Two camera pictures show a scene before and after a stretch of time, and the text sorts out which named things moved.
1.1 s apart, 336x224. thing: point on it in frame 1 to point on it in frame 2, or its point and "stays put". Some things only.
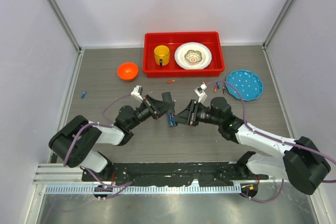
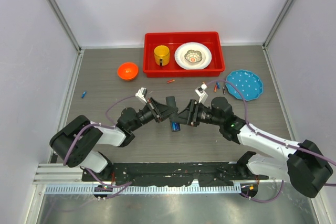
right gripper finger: x=187 y=112 stays put
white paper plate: x=181 y=50 stays put
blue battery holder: x=171 y=123 to x=174 y=126
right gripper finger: x=184 y=120 stays put
